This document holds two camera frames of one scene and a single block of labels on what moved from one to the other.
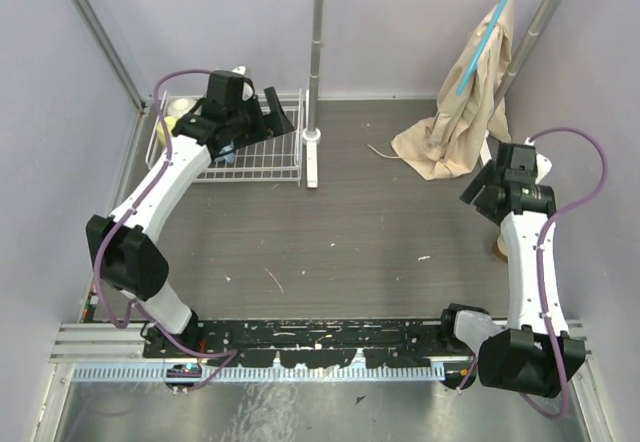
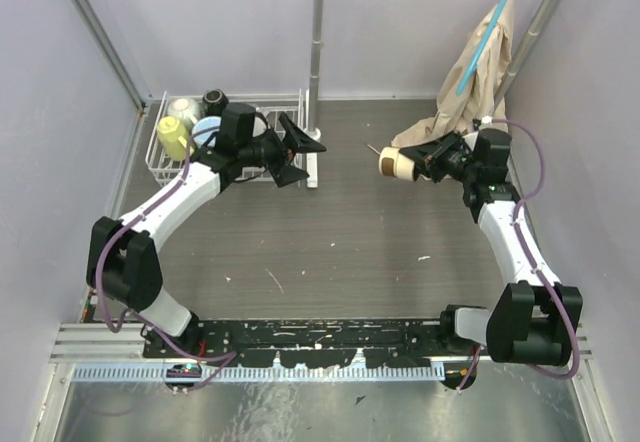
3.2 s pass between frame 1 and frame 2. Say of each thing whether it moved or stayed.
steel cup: moved
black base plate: stayed
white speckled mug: stayed
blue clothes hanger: stayed
